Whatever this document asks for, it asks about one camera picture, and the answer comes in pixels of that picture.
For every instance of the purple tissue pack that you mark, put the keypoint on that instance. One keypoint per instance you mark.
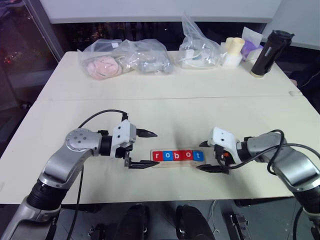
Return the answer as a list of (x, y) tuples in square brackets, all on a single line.
[(251, 48)]

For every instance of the black drinking bottle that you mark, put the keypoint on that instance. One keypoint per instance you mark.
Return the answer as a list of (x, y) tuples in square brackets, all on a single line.
[(268, 55)]

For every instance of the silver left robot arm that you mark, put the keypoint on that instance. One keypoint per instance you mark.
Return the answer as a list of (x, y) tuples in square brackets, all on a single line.
[(60, 162)]

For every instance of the red letter b block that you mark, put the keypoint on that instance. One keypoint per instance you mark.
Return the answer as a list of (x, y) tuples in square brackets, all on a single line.
[(177, 155)]

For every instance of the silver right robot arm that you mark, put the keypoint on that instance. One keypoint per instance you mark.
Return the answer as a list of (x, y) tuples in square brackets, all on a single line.
[(295, 165)]

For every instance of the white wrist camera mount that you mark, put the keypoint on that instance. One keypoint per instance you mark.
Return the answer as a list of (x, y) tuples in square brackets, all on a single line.
[(223, 137), (121, 135)]

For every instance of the clear bag with white items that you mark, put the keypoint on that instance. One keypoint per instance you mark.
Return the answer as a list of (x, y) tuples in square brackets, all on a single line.
[(197, 50)]

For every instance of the red letter r block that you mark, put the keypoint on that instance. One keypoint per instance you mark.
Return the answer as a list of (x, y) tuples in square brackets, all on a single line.
[(157, 155)]

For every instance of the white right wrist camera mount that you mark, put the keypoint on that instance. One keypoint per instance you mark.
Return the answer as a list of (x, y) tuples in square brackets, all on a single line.
[(223, 137)]

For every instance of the clear bag with grey parts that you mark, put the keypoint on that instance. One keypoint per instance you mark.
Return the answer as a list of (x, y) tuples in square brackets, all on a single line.
[(155, 66)]

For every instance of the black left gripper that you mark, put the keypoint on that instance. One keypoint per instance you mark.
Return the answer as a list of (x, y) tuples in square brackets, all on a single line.
[(125, 153)]

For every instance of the wooden letter tray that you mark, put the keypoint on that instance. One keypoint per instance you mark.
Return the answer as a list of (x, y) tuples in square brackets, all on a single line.
[(175, 164)]

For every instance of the blue letter t block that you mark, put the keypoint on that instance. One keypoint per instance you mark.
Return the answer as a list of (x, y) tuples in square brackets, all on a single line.
[(198, 155)]

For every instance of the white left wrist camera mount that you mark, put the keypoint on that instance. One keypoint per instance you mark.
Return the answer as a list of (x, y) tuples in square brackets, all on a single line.
[(121, 135)]

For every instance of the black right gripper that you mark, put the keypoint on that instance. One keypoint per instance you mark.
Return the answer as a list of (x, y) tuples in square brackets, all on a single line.
[(222, 156)]

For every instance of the cream plastic cylinder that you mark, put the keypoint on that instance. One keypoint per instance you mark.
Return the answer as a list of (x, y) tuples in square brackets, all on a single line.
[(234, 46)]

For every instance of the dark rounded shape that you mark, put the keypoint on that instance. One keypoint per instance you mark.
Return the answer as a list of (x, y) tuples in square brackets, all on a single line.
[(193, 222)]

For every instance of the red letter o block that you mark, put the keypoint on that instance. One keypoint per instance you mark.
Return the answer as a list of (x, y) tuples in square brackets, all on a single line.
[(187, 155)]

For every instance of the clear bag with pink item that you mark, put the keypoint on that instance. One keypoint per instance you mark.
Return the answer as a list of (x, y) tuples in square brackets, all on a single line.
[(102, 66)]

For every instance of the blue letter o block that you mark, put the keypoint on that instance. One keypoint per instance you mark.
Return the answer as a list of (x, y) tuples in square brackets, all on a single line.
[(167, 155)]

